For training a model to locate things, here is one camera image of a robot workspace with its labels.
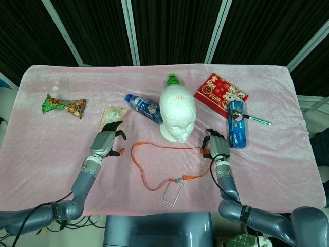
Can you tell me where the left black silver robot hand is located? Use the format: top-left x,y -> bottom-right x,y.
89,120 -> 127,158

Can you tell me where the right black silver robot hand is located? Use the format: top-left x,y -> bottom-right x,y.
200,128 -> 231,162

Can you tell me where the orange badge lanyard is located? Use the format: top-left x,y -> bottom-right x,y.
131,142 -> 210,206

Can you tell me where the white foam mannequin head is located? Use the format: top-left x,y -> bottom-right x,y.
159,86 -> 197,144

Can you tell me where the blue Oreo cookie box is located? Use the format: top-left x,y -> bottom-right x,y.
227,100 -> 248,149

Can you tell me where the clear yellowish snack packet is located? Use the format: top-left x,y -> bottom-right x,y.
99,106 -> 129,131

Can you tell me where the green black pen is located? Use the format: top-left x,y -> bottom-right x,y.
243,113 -> 272,127

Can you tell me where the green orange snack bag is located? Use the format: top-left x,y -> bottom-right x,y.
42,93 -> 87,120

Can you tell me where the blue label water bottle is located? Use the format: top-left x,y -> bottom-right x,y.
125,93 -> 165,125

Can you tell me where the red desk calendar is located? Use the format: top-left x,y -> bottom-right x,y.
193,73 -> 249,119

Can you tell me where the pink velvet tablecloth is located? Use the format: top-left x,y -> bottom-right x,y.
0,64 -> 327,216

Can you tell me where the green cap bottle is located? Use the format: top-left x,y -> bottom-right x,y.
166,73 -> 182,88

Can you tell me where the green grid box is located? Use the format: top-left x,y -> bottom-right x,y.
228,233 -> 263,247

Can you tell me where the blue-grey robot torso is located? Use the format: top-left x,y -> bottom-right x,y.
102,212 -> 214,247

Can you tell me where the white blue panel edge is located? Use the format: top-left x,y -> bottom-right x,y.
0,72 -> 19,91

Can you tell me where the white partition post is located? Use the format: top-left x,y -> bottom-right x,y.
204,0 -> 233,64
287,19 -> 329,73
42,0 -> 84,66
120,0 -> 141,66

